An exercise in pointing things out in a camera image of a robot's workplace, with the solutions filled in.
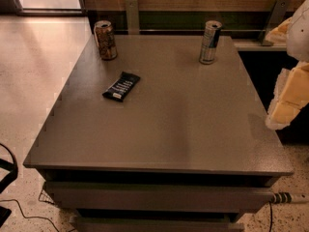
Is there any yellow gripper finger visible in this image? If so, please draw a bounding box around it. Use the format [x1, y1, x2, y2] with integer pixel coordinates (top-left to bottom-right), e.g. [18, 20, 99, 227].
[266, 17, 292, 44]
[266, 62, 309, 130]

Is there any silver blue redbull can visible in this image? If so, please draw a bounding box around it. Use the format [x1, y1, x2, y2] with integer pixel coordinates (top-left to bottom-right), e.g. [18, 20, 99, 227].
[199, 20, 222, 64]

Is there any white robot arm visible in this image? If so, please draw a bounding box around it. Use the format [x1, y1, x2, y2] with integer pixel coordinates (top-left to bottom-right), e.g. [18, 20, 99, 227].
[266, 0, 309, 130]

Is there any brown patterned soda can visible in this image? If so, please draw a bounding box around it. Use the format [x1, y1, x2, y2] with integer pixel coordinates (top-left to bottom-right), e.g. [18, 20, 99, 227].
[94, 20, 118, 61]

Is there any grey drawer cabinet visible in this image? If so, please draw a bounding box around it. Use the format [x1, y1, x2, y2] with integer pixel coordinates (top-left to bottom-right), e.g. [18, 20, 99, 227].
[24, 36, 293, 232]

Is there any dark snack bar wrapper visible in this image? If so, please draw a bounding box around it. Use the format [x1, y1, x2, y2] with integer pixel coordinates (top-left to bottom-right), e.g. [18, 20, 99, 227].
[102, 72, 140, 102]

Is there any black chair edge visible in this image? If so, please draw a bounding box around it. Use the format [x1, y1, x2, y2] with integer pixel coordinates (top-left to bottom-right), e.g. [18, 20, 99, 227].
[0, 143, 18, 227]

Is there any right metal wall bracket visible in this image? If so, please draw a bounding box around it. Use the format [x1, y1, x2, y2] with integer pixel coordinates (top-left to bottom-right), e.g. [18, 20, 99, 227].
[259, 0, 292, 46]

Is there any metal wall bracket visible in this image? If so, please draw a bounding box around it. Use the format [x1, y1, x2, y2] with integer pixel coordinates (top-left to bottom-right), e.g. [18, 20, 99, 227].
[259, 0, 292, 46]
[126, 0, 140, 35]

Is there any striped cable plug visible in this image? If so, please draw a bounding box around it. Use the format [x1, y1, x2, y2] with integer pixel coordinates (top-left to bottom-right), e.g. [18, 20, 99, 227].
[271, 192, 309, 204]

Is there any left metal wall bracket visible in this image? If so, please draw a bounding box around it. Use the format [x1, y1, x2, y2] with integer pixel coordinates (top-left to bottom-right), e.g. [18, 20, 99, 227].
[126, 0, 140, 35]

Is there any black cable on floor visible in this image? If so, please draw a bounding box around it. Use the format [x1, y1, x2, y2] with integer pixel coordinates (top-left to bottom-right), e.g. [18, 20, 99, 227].
[0, 198, 62, 232]

